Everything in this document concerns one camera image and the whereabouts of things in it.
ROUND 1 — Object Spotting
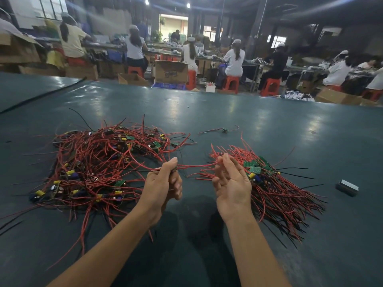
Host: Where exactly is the lone wired component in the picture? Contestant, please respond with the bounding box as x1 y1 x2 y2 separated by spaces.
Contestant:
200 125 240 134

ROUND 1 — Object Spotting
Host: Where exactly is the person's left hand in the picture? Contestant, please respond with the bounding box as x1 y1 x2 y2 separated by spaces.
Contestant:
138 156 184 228

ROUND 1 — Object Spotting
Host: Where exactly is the dark green table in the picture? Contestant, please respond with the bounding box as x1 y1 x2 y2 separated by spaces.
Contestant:
0 71 383 287

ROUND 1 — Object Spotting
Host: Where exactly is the person's right forearm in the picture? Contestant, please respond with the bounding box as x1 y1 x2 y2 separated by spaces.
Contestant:
220 213 293 287

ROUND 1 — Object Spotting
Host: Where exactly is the heap of black white items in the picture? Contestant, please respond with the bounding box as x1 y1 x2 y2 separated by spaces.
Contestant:
282 90 316 103

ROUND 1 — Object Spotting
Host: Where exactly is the pile of red-wired boards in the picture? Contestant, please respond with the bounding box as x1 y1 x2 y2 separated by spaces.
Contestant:
0 115 198 269

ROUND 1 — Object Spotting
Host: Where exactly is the sorted bundle of wired boards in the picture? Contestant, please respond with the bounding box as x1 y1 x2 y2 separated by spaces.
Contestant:
197 133 328 243

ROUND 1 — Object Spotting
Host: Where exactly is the grid window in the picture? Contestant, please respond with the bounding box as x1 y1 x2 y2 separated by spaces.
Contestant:
36 0 69 20

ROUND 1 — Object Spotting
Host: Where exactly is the person's left forearm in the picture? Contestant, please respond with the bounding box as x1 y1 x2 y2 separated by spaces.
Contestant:
48 211 158 287

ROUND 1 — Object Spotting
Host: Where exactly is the red wire with yellow connector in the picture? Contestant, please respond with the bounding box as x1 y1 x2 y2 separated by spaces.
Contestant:
152 161 219 172

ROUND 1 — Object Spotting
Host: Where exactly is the small black grey block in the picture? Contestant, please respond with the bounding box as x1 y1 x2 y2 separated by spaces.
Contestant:
335 179 360 197

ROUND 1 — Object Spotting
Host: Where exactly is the blue plastic crate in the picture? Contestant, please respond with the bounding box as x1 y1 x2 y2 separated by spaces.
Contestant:
152 82 188 91

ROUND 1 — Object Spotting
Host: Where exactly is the person's right hand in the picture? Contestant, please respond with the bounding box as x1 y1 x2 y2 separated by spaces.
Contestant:
212 153 253 224

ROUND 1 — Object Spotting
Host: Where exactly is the yellow sack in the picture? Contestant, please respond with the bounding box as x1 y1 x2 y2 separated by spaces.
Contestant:
47 51 65 69

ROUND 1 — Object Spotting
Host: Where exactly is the large open cardboard box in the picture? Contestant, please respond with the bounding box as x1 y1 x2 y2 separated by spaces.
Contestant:
0 34 41 65

